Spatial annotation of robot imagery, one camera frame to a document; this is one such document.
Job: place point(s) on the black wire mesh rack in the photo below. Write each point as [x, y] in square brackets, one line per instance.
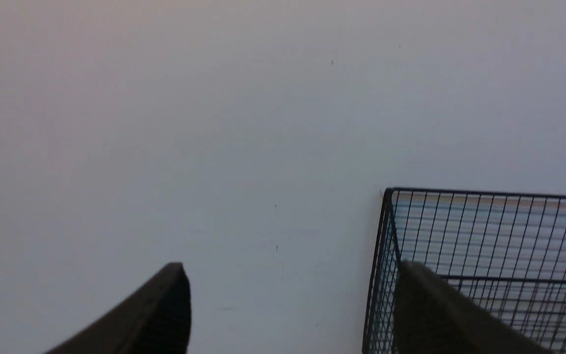
[506, 251]

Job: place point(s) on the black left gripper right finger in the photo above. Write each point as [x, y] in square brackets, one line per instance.
[432, 317]

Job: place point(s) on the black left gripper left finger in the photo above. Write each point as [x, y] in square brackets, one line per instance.
[154, 319]

